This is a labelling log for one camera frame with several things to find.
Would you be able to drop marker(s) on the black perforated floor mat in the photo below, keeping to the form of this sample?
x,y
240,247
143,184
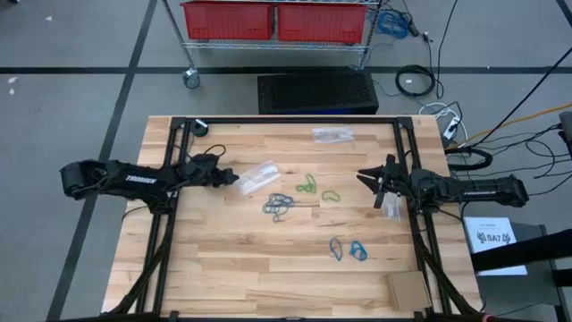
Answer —
x,y
317,91

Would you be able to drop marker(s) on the blue rubber band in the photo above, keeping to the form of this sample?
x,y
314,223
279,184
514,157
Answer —
x,y
363,252
357,256
333,250

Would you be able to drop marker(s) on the grey box device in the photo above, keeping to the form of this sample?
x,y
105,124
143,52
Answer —
x,y
566,129

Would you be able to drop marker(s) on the white printed paper sheet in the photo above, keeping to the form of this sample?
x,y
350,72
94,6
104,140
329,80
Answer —
x,y
491,237

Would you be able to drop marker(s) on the grey side stand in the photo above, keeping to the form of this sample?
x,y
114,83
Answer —
x,y
532,290

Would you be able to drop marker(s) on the green rubber band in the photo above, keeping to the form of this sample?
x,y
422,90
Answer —
x,y
309,187
301,189
331,192

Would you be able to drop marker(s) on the black aluminium table frame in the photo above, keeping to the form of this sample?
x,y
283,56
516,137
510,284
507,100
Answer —
x,y
290,120

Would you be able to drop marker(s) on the small round spool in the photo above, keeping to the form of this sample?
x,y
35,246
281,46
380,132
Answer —
x,y
199,129

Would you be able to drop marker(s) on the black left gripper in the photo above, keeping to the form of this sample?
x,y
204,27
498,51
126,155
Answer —
x,y
201,172

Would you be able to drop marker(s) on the white power strip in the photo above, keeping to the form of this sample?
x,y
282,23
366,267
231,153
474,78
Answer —
x,y
451,127

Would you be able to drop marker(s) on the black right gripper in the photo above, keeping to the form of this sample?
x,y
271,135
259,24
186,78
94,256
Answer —
x,y
397,183

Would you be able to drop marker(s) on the brown cardboard box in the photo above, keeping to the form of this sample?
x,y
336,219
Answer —
x,y
407,290

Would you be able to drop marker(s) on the black power adapter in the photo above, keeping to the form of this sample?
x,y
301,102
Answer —
x,y
413,27

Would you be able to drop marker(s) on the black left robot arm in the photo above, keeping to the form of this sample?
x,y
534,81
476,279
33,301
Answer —
x,y
134,179

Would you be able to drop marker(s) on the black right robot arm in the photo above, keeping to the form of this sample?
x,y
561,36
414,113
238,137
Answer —
x,y
482,190

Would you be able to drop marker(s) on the black slanted beam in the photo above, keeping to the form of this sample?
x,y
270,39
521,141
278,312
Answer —
x,y
523,252

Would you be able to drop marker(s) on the red plastic bin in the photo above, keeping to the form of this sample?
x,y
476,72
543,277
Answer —
x,y
322,22
228,20

